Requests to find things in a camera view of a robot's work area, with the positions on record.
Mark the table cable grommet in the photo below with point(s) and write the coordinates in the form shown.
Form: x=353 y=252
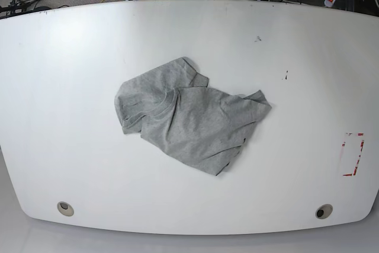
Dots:
x=324 y=211
x=65 y=209

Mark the grey T-shirt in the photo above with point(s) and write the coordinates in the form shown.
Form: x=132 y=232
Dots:
x=173 y=108

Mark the right table cable grommet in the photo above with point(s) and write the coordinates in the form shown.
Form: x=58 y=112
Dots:
x=324 y=211

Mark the red tape rectangle marking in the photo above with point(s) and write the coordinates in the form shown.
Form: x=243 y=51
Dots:
x=351 y=153

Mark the left table cable grommet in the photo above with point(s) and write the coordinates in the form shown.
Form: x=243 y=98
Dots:
x=65 y=209

